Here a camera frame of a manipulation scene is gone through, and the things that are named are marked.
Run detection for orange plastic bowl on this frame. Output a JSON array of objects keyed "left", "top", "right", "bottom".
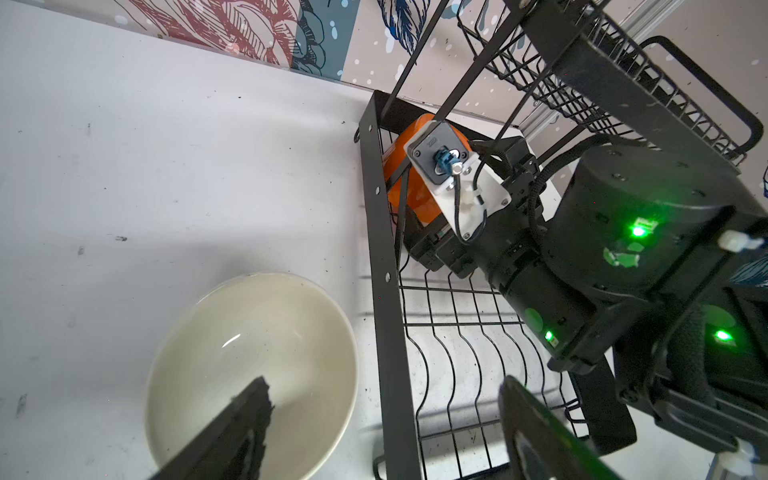
[{"left": 382, "top": 113, "right": 472, "bottom": 226}]

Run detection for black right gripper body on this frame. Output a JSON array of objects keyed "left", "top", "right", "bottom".
[{"left": 404, "top": 136, "right": 537, "bottom": 278}]

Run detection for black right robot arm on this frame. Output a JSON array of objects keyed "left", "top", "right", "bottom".
[{"left": 405, "top": 135, "right": 767, "bottom": 464}]

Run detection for cream ceramic bowl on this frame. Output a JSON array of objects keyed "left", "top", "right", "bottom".
[{"left": 145, "top": 273, "right": 359, "bottom": 479}]

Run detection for black wire dish rack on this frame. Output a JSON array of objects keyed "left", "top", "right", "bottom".
[{"left": 355, "top": 1, "right": 767, "bottom": 479}]

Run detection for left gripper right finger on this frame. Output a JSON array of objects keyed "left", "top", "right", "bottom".
[{"left": 498, "top": 376, "right": 618, "bottom": 480}]

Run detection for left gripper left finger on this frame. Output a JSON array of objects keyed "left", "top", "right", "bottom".
[{"left": 154, "top": 377, "right": 274, "bottom": 480}]

